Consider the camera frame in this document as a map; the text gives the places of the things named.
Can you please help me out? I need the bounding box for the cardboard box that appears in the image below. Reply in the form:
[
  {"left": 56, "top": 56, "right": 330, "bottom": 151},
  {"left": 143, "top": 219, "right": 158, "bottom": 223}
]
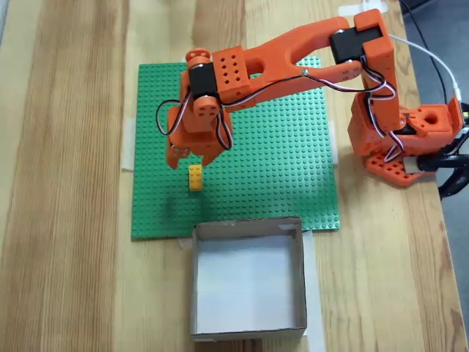
[{"left": 189, "top": 216, "right": 308, "bottom": 342}]

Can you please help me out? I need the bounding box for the green lego baseplate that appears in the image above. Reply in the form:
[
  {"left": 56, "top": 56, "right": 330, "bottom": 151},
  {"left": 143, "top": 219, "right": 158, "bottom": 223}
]
[{"left": 130, "top": 56, "right": 341, "bottom": 241}]

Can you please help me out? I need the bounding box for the long white tape strip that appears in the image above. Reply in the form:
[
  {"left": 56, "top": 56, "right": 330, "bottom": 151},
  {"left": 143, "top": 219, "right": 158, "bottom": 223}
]
[{"left": 302, "top": 230, "right": 325, "bottom": 352}]

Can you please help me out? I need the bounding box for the yellow lego block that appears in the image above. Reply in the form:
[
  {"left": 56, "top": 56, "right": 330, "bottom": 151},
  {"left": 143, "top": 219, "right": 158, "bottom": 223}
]
[{"left": 188, "top": 164, "right": 204, "bottom": 193}]

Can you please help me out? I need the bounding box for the black table clamp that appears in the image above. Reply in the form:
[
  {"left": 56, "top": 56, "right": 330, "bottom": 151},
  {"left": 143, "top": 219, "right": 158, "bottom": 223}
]
[{"left": 417, "top": 128, "right": 469, "bottom": 199}]

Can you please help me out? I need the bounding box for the white cable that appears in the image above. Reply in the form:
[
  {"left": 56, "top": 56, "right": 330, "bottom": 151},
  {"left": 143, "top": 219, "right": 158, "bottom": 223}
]
[{"left": 389, "top": 34, "right": 463, "bottom": 100}]

